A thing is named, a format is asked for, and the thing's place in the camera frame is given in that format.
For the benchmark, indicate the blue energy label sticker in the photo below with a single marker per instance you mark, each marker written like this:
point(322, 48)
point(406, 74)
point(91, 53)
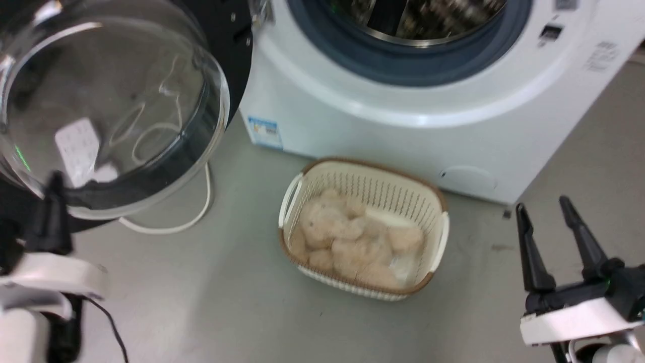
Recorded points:
point(264, 132)

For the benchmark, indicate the round white filter cover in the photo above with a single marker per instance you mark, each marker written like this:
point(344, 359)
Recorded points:
point(468, 179)

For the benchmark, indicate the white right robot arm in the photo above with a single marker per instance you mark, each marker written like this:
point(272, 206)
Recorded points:
point(604, 353)

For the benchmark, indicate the white power strip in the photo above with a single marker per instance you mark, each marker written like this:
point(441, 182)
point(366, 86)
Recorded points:
point(78, 148)

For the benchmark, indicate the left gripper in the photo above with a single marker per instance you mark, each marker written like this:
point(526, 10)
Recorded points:
point(55, 276)

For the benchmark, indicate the beige plush toy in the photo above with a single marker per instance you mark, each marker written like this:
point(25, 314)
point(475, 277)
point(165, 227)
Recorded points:
point(342, 237)

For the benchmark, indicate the cream plastic laundry basket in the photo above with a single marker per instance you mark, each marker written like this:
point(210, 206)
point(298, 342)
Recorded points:
point(373, 179)

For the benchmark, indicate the grey rubber door gasket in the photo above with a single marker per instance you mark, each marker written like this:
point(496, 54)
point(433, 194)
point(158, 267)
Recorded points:
point(403, 66)

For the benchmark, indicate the white front-load washing machine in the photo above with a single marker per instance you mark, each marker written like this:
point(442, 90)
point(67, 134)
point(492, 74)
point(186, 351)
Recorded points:
point(403, 136)

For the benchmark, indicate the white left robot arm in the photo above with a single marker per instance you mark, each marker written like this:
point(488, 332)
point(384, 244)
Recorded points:
point(22, 335)

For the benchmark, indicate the steel washer drum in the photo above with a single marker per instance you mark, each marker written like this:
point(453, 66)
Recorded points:
point(428, 22)

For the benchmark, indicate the round glass washer door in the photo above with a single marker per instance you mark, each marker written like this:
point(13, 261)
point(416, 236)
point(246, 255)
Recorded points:
point(126, 75)

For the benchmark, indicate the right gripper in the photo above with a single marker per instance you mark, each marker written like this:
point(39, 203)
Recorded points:
point(579, 315)

